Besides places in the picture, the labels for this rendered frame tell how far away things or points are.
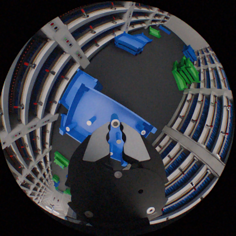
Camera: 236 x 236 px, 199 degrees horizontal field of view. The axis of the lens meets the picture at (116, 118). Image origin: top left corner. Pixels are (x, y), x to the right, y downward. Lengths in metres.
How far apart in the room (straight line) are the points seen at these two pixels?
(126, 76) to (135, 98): 0.24
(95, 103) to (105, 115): 0.06
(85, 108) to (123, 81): 0.51
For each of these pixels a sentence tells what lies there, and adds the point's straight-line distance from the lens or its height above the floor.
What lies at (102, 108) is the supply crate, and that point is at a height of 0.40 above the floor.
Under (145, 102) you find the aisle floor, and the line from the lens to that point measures 0.74.
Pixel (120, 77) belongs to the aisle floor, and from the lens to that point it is 0.72.
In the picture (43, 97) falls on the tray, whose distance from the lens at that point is 0.69.
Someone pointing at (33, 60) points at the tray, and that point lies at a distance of 0.58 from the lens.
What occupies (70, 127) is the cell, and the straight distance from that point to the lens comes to 0.27.
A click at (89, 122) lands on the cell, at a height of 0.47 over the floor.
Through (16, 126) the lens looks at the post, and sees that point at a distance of 0.72.
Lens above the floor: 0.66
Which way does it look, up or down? 76 degrees down
